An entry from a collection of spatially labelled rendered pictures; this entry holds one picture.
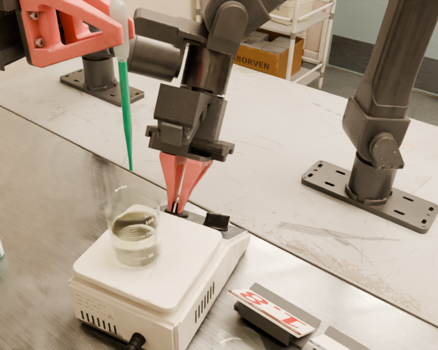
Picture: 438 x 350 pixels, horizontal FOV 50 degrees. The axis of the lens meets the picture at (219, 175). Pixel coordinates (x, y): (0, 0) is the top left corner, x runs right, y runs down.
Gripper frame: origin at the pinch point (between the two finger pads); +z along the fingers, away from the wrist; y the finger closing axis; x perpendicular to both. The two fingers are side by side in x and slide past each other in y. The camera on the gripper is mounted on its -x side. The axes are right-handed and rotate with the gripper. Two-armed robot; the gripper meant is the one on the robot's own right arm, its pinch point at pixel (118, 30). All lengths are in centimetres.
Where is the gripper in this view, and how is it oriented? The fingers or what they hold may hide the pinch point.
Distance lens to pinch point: 37.7
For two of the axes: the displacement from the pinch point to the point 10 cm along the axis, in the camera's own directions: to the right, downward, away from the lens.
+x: -0.3, 8.0, 6.0
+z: 9.0, 2.8, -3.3
